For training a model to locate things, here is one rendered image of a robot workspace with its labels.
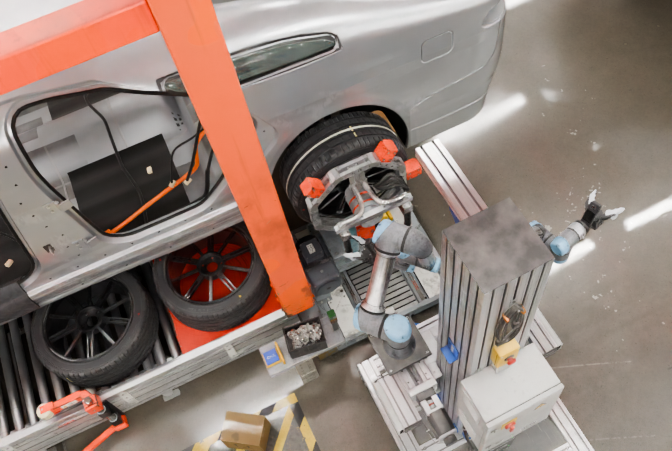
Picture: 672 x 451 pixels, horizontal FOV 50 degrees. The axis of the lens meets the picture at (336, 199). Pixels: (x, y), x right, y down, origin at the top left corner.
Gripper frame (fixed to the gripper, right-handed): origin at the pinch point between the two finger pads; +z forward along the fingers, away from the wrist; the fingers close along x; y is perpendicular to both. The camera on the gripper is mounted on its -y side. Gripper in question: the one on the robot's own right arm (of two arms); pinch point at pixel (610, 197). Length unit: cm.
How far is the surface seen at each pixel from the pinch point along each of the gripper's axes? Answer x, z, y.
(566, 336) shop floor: -4, -13, 124
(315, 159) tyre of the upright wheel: -114, -77, -5
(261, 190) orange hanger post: -73, -121, -60
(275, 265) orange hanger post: -83, -127, 0
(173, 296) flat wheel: -146, -170, 54
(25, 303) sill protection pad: -168, -228, 13
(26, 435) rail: -142, -271, 67
